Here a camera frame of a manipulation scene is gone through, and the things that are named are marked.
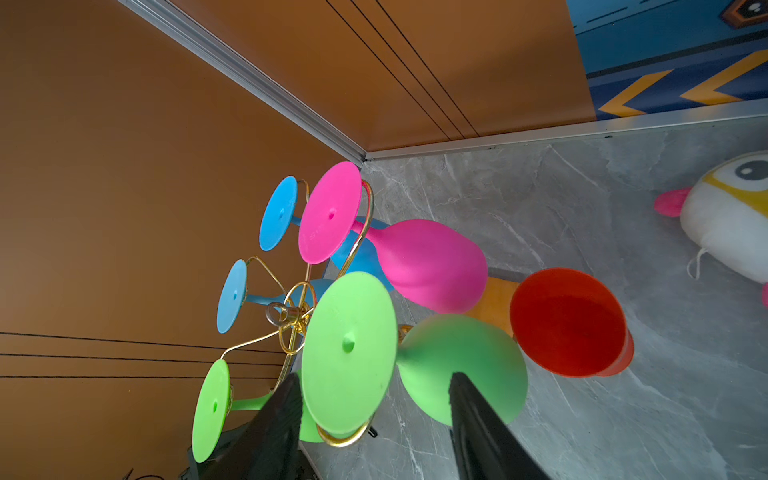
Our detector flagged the blue wine glass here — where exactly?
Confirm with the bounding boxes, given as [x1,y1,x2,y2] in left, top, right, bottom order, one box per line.
[259,176,394,292]
[216,259,333,334]

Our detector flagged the green wine glass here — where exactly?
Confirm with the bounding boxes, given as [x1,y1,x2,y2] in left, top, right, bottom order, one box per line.
[192,359,314,463]
[301,272,529,439]

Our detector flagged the blue wine glass back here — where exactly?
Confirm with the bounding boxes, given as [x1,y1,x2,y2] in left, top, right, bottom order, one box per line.
[259,176,394,292]

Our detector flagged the wooden rack base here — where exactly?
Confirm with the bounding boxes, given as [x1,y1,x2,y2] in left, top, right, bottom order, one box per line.
[466,276,519,337]

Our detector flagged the green wine glass front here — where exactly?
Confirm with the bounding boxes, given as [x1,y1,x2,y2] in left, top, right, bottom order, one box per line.
[192,359,314,463]

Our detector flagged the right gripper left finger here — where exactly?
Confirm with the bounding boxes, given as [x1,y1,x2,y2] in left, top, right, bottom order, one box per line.
[203,372,303,480]

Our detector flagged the pink wine glass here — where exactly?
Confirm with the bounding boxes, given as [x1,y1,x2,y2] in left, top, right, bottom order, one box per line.
[298,162,488,314]

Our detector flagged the red wine glass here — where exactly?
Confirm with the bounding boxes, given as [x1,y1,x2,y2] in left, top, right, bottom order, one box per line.
[510,268,635,378]

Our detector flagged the blue wine glass left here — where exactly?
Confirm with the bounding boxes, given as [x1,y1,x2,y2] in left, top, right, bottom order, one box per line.
[216,259,333,334]

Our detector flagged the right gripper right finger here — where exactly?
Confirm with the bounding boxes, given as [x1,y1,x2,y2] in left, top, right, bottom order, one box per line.
[449,372,548,480]

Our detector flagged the gold wire glass rack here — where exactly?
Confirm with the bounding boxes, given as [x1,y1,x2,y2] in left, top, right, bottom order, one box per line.
[221,179,363,443]

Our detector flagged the white plush bird toy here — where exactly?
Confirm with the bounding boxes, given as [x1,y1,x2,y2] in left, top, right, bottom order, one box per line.
[654,151,767,304]

